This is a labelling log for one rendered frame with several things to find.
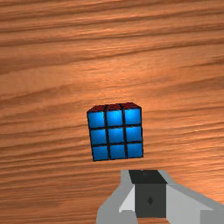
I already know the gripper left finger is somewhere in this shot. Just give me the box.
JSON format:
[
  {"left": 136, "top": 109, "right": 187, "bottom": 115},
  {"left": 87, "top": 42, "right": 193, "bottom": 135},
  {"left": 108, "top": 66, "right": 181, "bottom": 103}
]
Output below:
[{"left": 95, "top": 169, "right": 151, "bottom": 224}]

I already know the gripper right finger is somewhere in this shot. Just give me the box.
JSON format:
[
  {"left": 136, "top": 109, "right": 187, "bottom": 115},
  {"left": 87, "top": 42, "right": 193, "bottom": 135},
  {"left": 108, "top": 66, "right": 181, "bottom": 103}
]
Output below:
[{"left": 148, "top": 169, "right": 224, "bottom": 224}]

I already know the many-coloured puzzle cube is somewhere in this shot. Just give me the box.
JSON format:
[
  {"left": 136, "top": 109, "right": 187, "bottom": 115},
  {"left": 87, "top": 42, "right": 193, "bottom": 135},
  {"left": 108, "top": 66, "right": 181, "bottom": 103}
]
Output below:
[{"left": 86, "top": 101, "right": 144, "bottom": 162}]

